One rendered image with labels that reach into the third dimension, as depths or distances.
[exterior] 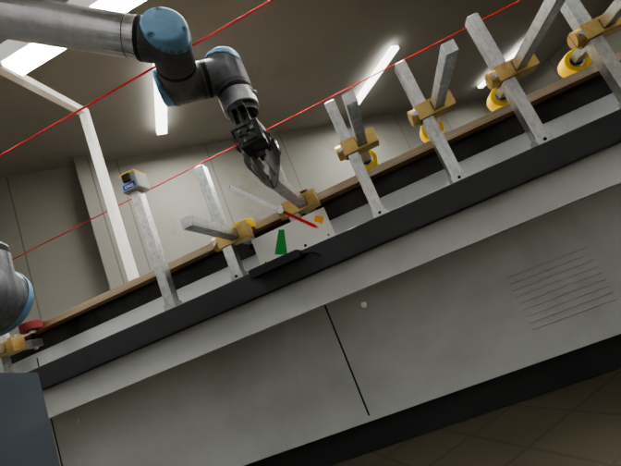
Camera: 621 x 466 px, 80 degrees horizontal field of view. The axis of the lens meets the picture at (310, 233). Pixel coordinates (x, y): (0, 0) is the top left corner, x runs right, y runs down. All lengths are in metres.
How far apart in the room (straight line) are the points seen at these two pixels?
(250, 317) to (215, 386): 0.41
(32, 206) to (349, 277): 4.78
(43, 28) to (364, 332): 1.19
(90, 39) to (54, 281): 4.42
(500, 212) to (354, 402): 0.79
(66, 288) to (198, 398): 3.71
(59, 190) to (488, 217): 5.08
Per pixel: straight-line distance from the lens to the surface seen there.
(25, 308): 0.99
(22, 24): 1.00
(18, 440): 0.72
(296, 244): 1.18
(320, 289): 1.18
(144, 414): 1.76
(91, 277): 5.14
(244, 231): 1.24
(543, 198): 1.25
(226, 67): 1.01
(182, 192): 5.45
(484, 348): 1.40
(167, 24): 0.90
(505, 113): 1.46
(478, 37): 1.37
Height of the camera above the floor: 0.51
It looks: 11 degrees up
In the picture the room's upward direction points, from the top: 22 degrees counter-clockwise
